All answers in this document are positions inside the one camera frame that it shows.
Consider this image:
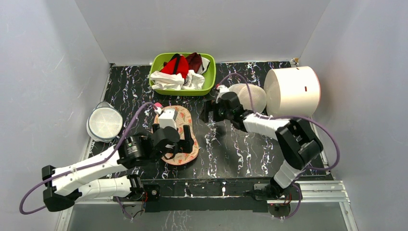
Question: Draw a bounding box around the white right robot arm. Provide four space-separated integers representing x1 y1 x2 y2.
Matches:
199 85 323 199

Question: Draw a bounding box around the grey round mesh laundry bag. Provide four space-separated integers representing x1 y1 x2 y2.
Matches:
86 102 123 143

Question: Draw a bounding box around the red black garment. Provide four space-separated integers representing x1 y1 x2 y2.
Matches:
160 53 189 79

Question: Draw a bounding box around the white crumpled garment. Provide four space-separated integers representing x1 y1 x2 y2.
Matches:
149 70 205 90

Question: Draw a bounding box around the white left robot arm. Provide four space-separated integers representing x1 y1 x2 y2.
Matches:
42 107 198 212

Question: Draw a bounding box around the green plastic basin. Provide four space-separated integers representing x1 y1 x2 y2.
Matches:
150 52 216 96

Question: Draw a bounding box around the floral mesh laundry bag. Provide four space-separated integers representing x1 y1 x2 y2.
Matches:
162 105 199 166

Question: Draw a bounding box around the aluminium frame rail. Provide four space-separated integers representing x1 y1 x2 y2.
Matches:
75 180 349 204

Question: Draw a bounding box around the white mesh laundry bag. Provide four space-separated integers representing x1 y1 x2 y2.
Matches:
229 83 267 113

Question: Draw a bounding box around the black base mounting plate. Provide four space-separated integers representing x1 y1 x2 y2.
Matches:
112 177 291 218

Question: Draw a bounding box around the dark red white garment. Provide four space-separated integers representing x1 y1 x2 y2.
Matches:
186 52 211 75

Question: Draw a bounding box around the white cylindrical drum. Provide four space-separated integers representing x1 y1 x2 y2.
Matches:
264 66 320 116

